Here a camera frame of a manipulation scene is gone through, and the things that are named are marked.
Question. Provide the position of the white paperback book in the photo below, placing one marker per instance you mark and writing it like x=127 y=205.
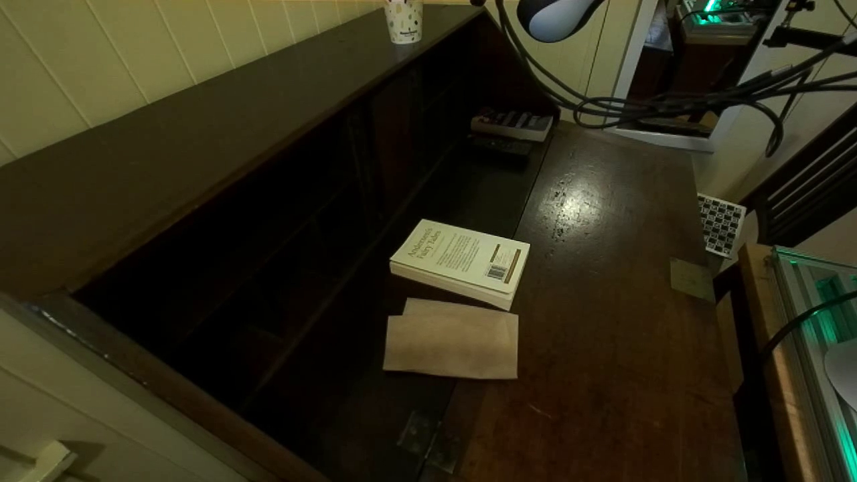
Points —
x=470 y=264

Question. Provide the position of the green lit control box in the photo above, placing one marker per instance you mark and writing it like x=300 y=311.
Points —
x=802 y=310

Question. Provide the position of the wooden slatted chair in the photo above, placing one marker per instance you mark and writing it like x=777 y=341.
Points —
x=812 y=188

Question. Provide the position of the white perforated panel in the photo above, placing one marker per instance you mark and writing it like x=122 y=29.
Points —
x=722 y=224

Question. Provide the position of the brown paper envelope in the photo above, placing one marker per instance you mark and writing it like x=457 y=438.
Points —
x=454 y=341

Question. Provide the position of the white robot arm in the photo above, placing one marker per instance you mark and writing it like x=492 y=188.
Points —
x=555 y=21

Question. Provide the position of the speckled paper cup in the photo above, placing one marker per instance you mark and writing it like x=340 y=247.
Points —
x=405 y=21

